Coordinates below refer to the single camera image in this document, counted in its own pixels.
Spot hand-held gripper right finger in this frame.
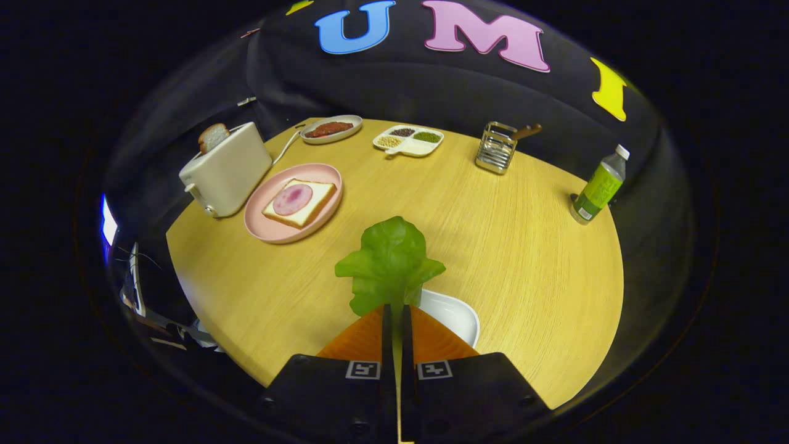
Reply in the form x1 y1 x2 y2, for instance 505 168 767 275
400 303 553 444

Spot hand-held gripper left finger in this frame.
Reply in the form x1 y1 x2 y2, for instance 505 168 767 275
258 303 396 444

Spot green lettuce leaf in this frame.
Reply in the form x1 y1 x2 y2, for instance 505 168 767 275
334 215 446 323

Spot toasted bread slice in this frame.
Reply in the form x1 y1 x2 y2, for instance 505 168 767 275
198 123 231 154

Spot white bowl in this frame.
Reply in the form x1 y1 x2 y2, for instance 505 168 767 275
419 288 481 348

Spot white bread slice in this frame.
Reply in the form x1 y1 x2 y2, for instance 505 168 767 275
261 178 338 230

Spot pink ham slice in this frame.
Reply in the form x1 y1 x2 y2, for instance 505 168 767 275
272 183 314 216

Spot pink plate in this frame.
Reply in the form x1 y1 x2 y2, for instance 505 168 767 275
243 163 344 245

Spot white compartment dish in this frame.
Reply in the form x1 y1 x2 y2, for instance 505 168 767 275
372 124 444 158

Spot white oval plate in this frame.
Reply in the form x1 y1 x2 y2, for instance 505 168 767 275
300 114 364 146

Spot red brown meat pieces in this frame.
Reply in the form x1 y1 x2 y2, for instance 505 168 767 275
305 121 354 139

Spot white toaster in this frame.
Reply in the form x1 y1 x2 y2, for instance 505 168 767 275
179 121 272 218

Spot green label plastic bottle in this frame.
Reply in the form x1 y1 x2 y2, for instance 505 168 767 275
570 144 631 226

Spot black backdrop cloth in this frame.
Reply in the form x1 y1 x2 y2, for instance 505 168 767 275
102 0 697 260

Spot metal wire utensil holder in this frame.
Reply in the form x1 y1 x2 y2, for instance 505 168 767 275
475 121 518 176

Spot white toaster cable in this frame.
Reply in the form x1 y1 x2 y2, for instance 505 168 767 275
272 129 303 165

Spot white metal frame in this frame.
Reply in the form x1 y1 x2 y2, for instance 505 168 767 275
120 244 218 353

